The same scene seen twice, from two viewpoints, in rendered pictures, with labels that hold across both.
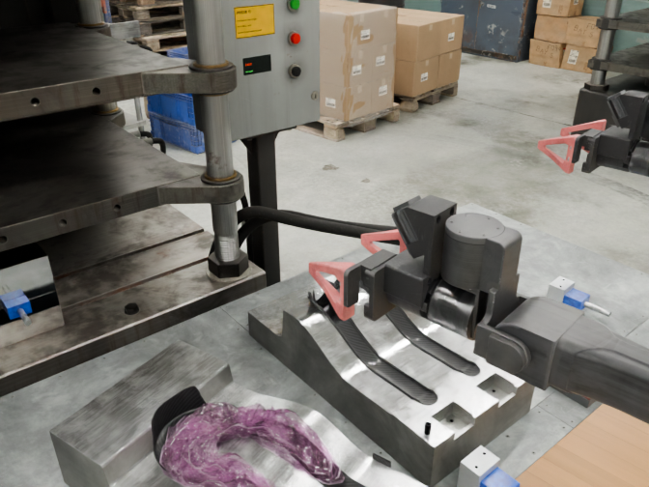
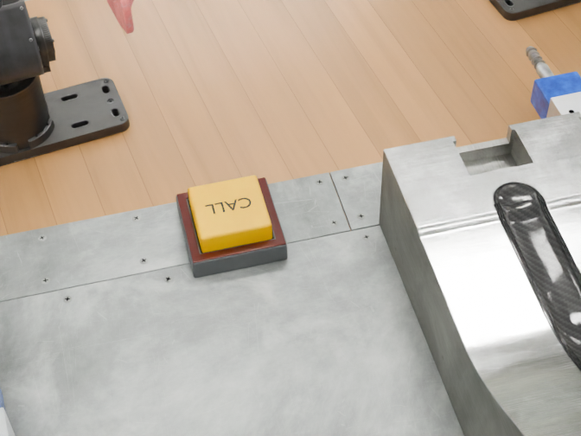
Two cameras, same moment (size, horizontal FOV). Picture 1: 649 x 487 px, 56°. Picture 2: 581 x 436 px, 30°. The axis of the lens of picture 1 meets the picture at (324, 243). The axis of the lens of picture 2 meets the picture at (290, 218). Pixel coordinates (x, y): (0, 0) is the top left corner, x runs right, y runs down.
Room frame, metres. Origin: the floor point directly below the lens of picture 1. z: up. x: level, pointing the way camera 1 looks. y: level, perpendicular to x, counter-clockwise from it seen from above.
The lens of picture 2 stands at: (1.38, -0.15, 1.51)
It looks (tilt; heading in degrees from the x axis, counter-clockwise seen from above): 49 degrees down; 207
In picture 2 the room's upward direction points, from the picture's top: 2 degrees counter-clockwise
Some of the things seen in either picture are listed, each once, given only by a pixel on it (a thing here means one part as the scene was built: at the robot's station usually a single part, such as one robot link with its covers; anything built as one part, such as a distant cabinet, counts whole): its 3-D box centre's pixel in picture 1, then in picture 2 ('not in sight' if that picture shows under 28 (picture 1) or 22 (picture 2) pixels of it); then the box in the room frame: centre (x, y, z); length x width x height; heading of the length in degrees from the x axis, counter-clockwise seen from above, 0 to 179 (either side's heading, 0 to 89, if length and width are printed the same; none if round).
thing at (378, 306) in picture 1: (414, 286); not in sight; (0.58, -0.10, 1.20); 0.10 x 0.07 x 0.07; 137
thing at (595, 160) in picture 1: (613, 152); not in sight; (1.02, -0.51, 1.20); 0.10 x 0.07 x 0.07; 137
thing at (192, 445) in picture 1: (244, 450); not in sight; (0.62, 0.11, 0.90); 0.26 x 0.18 x 0.08; 56
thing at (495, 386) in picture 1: (494, 394); (488, 165); (0.76, -0.28, 0.87); 0.05 x 0.05 x 0.04; 39
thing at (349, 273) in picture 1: (346, 276); not in sight; (0.60, -0.03, 1.20); 0.09 x 0.07 x 0.07; 47
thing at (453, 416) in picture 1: (452, 425); not in sight; (0.70, -0.20, 0.87); 0.05 x 0.05 x 0.04; 39
